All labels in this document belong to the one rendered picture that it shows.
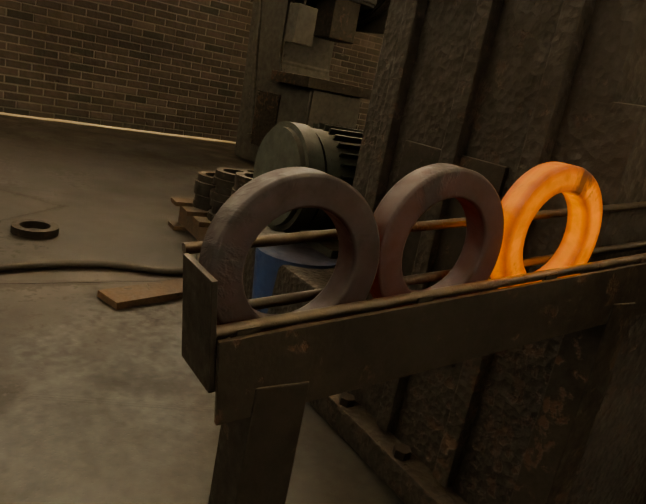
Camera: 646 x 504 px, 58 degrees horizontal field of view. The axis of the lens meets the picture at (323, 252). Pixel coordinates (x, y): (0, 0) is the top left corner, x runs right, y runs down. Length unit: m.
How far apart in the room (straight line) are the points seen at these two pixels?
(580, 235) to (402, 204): 0.32
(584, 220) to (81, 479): 1.01
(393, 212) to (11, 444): 1.02
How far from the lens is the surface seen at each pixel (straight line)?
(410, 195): 0.61
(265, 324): 0.54
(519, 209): 0.73
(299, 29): 5.09
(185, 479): 1.31
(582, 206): 0.84
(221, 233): 0.51
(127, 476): 1.31
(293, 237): 0.62
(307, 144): 1.93
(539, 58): 1.17
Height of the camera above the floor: 0.80
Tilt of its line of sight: 15 degrees down
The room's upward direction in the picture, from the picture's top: 11 degrees clockwise
